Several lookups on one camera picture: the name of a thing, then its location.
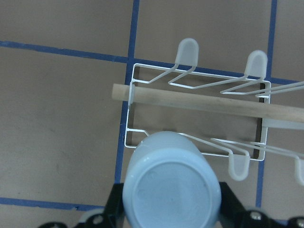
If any light blue plastic cup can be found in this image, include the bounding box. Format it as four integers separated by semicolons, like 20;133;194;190
123;131;221;228

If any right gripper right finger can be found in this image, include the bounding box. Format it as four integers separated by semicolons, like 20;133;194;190
218;182;247;228

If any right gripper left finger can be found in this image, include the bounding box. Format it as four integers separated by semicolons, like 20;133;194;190
103;183;125;228

